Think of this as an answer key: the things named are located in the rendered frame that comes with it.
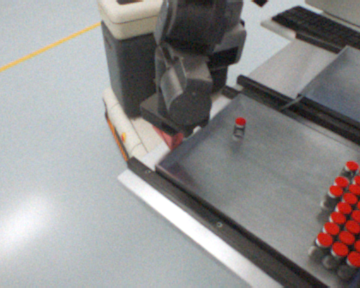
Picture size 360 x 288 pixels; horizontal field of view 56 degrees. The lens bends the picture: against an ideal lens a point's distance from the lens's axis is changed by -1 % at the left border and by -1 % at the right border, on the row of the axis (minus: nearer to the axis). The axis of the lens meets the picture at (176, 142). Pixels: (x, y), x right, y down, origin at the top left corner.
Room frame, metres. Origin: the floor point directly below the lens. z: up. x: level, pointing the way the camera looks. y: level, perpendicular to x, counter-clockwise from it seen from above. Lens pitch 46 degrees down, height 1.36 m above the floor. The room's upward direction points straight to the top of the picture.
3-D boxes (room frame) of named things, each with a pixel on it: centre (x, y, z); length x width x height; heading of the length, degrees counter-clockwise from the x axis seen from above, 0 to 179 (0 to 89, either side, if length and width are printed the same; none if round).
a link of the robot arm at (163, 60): (0.42, 0.00, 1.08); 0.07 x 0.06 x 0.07; 12
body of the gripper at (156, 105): (0.42, 0.00, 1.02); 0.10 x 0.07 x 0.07; 49
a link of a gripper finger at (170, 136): (0.43, 0.01, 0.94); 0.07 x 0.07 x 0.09; 49
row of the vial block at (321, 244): (0.29, -0.26, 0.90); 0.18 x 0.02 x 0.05; 139
